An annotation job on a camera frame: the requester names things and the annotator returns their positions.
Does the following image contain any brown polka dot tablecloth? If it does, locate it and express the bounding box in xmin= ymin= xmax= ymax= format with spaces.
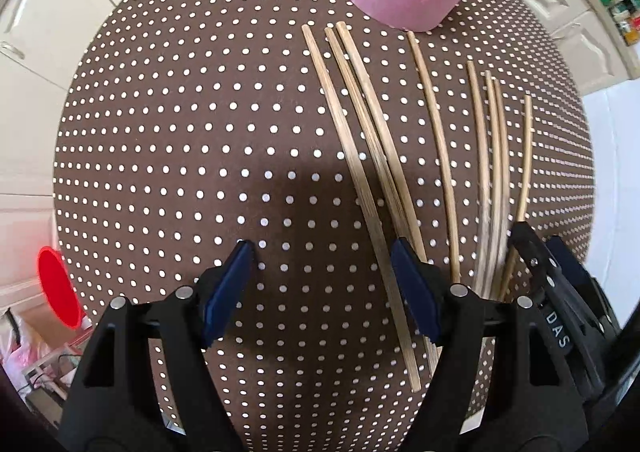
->
xmin=52 ymin=0 xmax=596 ymax=448

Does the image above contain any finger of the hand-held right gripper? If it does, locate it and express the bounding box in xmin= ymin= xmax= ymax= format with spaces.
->
xmin=545 ymin=237 xmax=594 ymax=289
xmin=509 ymin=222 xmax=562 ymax=306

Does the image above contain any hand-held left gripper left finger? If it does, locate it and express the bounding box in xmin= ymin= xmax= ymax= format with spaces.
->
xmin=60 ymin=240 xmax=257 ymax=452

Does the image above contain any red plastic bucket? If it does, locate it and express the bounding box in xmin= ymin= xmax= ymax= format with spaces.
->
xmin=37 ymin=246 xmax=86 ymax=330

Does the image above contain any pink plastic bag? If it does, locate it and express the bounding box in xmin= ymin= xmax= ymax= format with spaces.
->
xmin=0 ymin=312 xmax=51 ymax=389

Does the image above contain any red orange sauce bottle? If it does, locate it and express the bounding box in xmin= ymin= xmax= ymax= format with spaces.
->
xmin=620 ymin=16 xmax=640 ymax=46

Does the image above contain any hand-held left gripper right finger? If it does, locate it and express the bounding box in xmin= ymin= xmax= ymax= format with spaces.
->
xmin=390 ymin=238 xmax=588 ymax=452

